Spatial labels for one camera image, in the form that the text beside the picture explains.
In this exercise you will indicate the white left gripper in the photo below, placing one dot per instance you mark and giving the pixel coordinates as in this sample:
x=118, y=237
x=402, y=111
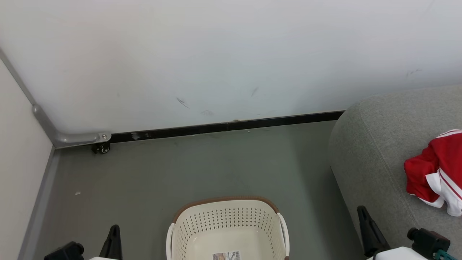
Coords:
x=106, y=259

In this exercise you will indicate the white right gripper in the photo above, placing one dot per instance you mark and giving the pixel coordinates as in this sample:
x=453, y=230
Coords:
x=400, y=254

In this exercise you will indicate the red shorts white hem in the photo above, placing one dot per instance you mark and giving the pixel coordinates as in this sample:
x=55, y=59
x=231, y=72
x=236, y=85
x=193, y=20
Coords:
x=417, y=177

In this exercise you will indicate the red white striped jersey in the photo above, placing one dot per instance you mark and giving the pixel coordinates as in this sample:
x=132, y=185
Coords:
x=449, y=159

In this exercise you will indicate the grey fabric sofa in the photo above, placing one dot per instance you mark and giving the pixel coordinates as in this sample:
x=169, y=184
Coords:
x=371, y=151

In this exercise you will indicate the cream perforated laundry basket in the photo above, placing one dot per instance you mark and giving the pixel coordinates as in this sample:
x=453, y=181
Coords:
x=202, y=224

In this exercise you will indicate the small black caster wheel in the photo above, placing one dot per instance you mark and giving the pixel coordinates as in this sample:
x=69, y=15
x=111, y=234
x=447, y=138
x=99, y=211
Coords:
x=103, y=148

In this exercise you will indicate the barcode label sticker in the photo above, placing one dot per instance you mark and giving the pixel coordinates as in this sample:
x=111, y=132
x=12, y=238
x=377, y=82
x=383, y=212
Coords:
x=226, y=256

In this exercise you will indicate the black baseboard strip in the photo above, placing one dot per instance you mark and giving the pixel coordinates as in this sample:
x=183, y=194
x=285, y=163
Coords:
x=227, y=126

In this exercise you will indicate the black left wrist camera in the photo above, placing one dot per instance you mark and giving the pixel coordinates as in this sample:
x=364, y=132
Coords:
x=66, y=252

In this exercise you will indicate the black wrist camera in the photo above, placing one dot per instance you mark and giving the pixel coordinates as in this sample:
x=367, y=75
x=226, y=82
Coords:
x=429, y=242
x=66, y=252

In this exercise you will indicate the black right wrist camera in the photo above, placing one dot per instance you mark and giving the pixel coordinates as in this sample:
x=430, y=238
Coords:
x=429, y=242

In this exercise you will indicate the grey metal frame tube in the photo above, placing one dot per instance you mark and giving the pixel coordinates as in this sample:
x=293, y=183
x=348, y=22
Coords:
x=70, y=139

